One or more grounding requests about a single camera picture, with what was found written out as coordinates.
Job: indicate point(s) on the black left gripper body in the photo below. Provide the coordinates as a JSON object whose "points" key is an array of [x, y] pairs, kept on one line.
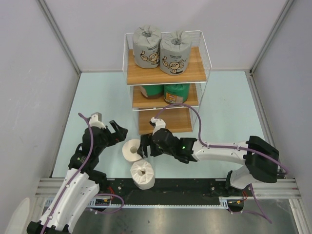
{"points": [[111, 136]]}

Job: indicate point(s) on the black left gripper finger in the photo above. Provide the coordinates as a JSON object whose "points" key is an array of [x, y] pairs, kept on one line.
{"points": [[114, 125], [121, 134]]}

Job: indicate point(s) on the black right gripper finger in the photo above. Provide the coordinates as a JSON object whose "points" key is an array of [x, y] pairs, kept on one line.
{"points": [[144, 140], [142, 151]]}

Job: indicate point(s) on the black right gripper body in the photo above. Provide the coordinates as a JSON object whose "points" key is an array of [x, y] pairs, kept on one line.
{"points": [[148, 147]]}

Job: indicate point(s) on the plain white paper roll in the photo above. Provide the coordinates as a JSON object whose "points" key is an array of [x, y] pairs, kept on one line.
{"points": [[129, 150]]}

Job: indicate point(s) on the green paper roll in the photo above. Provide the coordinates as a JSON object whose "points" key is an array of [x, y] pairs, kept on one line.
{"points": [[152, 91], [176, 93]]}

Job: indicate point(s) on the grey paper roll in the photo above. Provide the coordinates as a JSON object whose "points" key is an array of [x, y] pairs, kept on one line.
{"points": [[175, 51], [146, 43]]}

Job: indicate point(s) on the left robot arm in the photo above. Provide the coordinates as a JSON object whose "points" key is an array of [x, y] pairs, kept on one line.
{"points": [[82, 182]]}

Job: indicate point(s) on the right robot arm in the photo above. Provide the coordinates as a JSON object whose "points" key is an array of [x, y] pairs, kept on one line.
{"points": [[257, 158]]}

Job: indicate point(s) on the white wrapped paper roll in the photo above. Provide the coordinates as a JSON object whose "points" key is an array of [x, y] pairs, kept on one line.
{"points": [[143, 174]]}

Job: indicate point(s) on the white object bottom left corner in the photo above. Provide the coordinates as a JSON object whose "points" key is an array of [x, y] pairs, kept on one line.
{"points": [[19, 219]]}

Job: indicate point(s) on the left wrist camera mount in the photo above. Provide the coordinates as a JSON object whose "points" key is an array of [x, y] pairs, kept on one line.
{"points": [[95, 120]]}

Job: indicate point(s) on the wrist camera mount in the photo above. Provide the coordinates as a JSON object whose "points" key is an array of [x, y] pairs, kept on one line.
{"points": [[95, 120], [157, 124]]}

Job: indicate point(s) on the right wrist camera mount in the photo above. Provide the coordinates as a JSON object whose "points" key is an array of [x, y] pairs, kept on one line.
{"points": [[157, 124]]}

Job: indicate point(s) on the white wire three-tier shelf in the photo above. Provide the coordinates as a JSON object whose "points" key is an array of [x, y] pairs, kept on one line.
{"points": [[196, 74]]}

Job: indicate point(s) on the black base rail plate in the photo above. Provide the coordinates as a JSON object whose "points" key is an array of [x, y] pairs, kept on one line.
{"points": [[190, 193]]}

